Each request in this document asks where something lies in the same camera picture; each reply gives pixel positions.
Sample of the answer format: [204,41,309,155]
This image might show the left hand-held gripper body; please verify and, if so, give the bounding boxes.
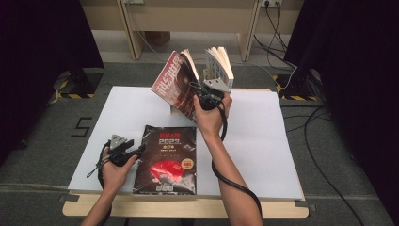
[108,134,135,167]

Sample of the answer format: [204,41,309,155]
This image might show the person's right hand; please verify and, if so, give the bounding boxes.
[193,93,233,137]

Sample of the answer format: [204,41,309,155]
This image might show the gray lanyard strap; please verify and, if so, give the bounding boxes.
[86,154,109,179]

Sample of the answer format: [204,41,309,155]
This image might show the striped-edge black stand base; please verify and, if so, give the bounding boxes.
[272,69,321,102]
[51,68,104,100]

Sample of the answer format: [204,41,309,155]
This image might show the purple and red cover book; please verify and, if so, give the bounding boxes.
[151,48,201,123]

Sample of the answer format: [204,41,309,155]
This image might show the long black floor cable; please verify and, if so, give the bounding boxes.
[303,105,366,226]

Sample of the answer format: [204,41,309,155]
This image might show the beige expandable book rack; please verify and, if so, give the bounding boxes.
[168,67,211,117]

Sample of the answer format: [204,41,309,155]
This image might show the white floor cable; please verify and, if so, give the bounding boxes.
[135,29,299,90]

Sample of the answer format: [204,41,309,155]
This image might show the light wooden table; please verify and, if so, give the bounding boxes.
[61,88,310,219]

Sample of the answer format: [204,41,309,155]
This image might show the gray tape piece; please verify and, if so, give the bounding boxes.
[57,192,81,203]
[295,200,317,212]

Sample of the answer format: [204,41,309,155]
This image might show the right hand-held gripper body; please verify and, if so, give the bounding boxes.
[198,78,232,111]

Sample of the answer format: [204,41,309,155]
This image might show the black curtain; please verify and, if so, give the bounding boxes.
[0,0,105,164]
[283,0,399,218]

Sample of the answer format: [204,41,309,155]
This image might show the white board sheet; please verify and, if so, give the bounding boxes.
[67,86,305,202]

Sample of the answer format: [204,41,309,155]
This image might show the white picture-grid cover book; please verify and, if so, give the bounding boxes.
[203,46,235,90]

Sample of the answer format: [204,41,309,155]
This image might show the beige wooden desk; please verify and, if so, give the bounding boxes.
[79,0,305,63]

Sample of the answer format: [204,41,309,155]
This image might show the black plugged cable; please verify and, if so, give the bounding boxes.
[264,3,297,70]
[276,3,290,53]

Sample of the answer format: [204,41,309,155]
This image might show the dark brown cover book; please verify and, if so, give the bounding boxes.
[132,124,198,196]

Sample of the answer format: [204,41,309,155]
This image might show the person's left hand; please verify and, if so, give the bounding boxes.
[102,149,139,196]

